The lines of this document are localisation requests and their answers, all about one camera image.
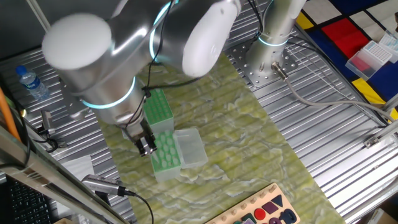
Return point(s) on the wooden shape puzzle board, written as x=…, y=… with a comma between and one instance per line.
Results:
x=256, y=205

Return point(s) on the silver depth camera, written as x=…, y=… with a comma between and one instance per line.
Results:
x=99, y=184

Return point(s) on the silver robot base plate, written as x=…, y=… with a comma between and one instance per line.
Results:
x=248, y=79

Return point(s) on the green marble pattern mat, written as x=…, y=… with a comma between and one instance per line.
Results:
x=217, y=124

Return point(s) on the purple rounded puzzle piece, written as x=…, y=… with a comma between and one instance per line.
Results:
x=275, y=221

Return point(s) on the grey aluminium frame rail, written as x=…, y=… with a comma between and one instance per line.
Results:
x=31, y=165

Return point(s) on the aluminium extrusion bar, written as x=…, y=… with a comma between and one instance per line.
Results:
x=392, y=104
x=385, y=132

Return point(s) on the teal puzzle piece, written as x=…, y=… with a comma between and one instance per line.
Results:
x=247, y=217

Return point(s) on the navy rounded puzzle piece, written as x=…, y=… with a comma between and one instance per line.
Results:
x=280, y=216

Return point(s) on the lilac puzzle piece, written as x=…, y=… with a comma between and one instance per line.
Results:
x=248, y=222

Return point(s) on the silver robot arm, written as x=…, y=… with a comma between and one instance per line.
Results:
x=102, y=77

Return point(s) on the red blue yellow cloth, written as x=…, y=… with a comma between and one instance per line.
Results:
x=342, y=34

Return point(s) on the black keyboard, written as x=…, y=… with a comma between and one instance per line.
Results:
x=25, y=205

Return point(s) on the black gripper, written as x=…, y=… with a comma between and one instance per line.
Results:
x=136, y=132

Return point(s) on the black tool at right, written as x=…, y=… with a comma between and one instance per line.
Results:
x=47, y=121

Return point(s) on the red circle puzzle piece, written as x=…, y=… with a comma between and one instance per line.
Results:
x=260, y=214

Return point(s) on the clear water bottle blue cap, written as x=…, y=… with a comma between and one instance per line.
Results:
x=32, y=84

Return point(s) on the brown cardboard box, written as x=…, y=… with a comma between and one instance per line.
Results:
x=385, y=217

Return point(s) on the purple square puzzle piece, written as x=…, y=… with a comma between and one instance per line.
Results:
x=270, y=208

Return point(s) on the green rack pipette tip box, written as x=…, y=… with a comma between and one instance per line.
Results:
x=192, y=149
x=160, y=109

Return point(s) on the navy triangle puzzle piece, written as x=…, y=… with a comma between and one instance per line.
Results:
x=278, y=200

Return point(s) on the orange tube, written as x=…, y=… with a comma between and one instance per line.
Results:
x=7, y=115

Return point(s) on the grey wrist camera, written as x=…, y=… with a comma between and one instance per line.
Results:
x=77, y=113

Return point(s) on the small white rack tip box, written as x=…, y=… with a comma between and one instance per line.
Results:
x=390, y=42
x=377, y=52

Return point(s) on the slim aluminium pole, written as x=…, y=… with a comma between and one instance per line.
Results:
x=37, y=12

